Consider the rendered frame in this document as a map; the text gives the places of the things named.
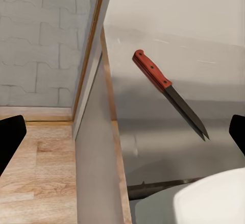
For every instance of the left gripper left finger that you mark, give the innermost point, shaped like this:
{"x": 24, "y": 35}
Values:
{"x": 12, "y": 133}

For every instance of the bowl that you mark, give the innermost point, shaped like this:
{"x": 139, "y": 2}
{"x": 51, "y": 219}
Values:
{"x": 216, "y": 199}

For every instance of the fixed window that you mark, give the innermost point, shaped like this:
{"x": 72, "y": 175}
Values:
{"x": 43, "y": 50}

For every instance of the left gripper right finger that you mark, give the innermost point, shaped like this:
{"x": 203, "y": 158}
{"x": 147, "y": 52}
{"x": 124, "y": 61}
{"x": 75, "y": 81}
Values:
{"x": 237, "y": 131}

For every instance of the parer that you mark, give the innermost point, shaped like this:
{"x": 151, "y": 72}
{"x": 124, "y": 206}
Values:
{"x": 166, "y": 85}

